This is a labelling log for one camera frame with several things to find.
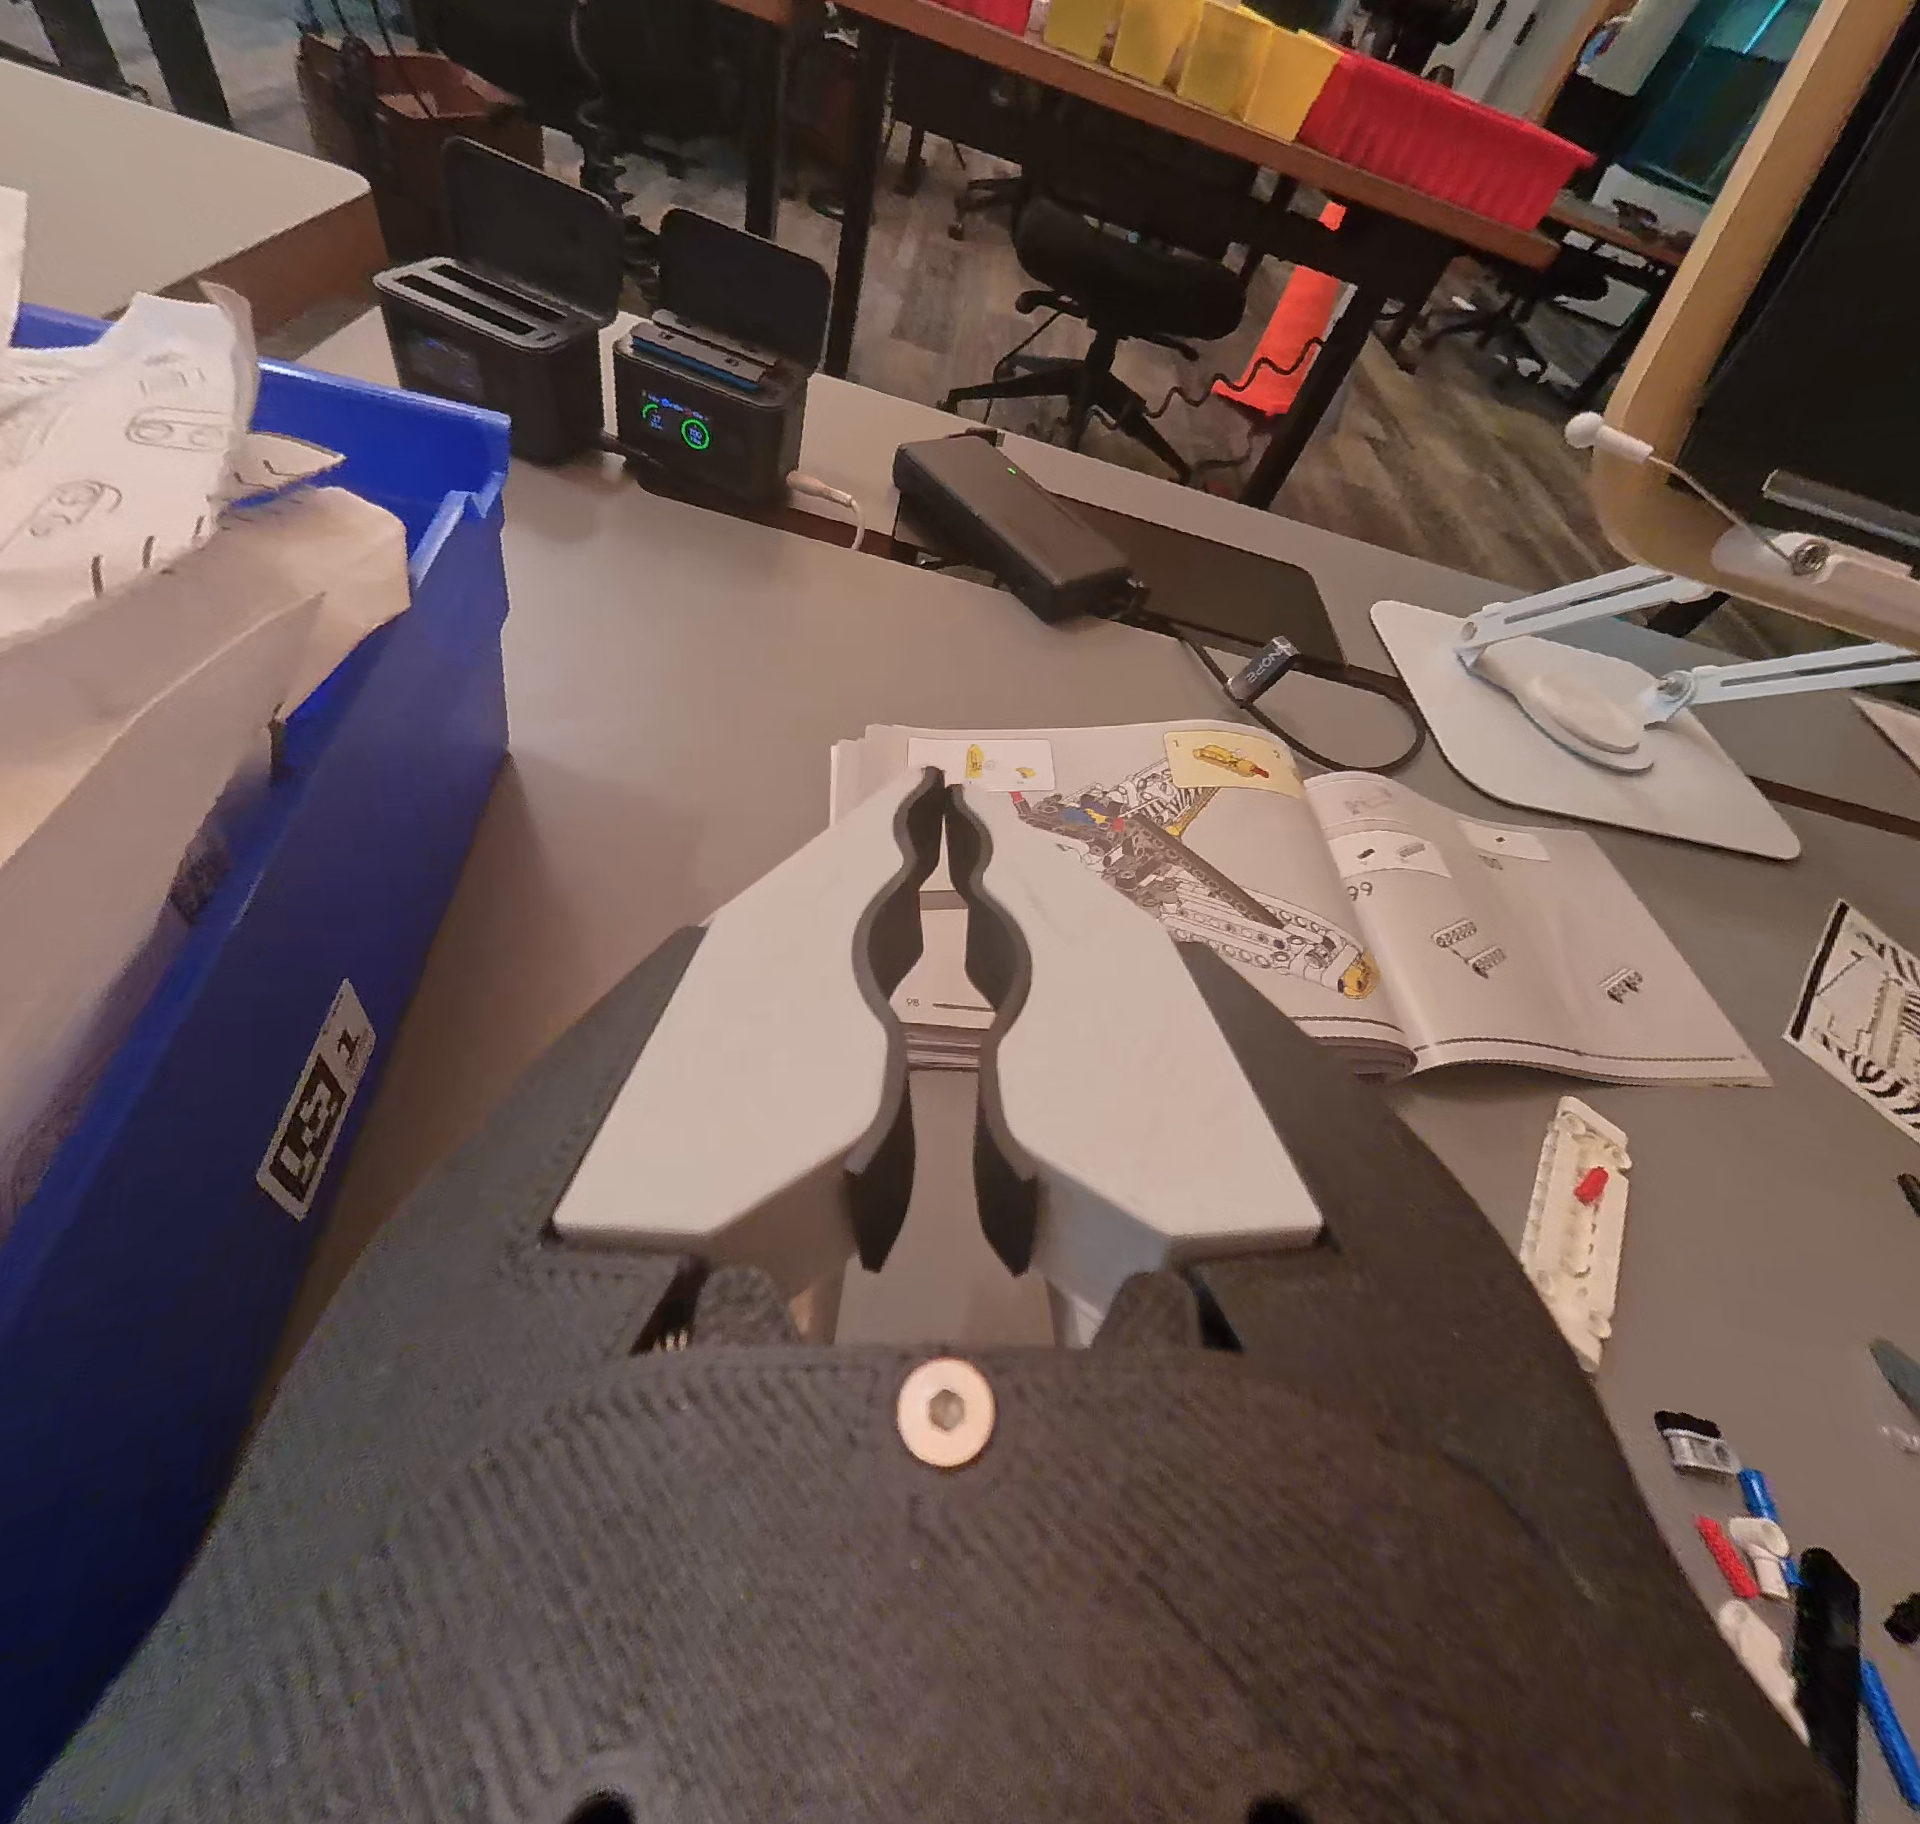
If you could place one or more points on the grey top side table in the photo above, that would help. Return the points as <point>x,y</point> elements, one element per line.
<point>150,175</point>

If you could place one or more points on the pile of loose lego pieces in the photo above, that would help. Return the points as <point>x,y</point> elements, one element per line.
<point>1826,1644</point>

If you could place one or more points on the brown bag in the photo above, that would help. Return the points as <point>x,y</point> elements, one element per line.
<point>435,145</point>

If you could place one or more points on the blue plastic bin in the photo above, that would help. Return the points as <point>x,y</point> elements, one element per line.
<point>421,804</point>

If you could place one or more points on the black open charger case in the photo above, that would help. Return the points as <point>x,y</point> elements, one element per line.
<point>481,370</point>

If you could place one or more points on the zebra sticker sheet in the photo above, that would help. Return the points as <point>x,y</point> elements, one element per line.
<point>1868,1014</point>

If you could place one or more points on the orange plastic object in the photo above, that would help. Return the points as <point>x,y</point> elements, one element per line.
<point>1290,339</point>

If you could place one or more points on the white monitor stand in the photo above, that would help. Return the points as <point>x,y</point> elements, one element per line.
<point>1696,804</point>

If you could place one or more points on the black power adapter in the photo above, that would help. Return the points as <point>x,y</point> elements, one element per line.
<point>1006,520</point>

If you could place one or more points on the lego instruction booklet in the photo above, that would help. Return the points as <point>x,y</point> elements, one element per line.
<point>1501,939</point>

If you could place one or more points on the white flat sheet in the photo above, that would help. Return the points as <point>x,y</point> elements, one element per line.
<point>1892,731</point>

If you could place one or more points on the black flat device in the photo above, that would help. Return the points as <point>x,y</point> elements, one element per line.
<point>1230,594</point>

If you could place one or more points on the white ribbed lego panel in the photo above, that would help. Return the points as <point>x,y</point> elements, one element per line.
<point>1560,1255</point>

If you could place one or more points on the plain white paper bag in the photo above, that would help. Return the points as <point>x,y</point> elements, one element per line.
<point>150,804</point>

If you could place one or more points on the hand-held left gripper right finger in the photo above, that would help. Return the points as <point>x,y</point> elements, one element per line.
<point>1155,1089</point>

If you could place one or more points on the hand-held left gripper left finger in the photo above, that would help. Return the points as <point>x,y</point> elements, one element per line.
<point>751,1075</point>

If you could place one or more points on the wood framed monitor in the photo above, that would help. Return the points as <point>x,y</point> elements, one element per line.
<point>1800,279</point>

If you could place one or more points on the wooden table with black legs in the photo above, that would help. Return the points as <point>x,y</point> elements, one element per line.
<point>1396,199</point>

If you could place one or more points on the black office chair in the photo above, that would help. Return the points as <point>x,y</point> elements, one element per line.
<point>1125,288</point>

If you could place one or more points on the black charger case green light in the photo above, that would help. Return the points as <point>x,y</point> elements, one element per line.
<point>751,444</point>

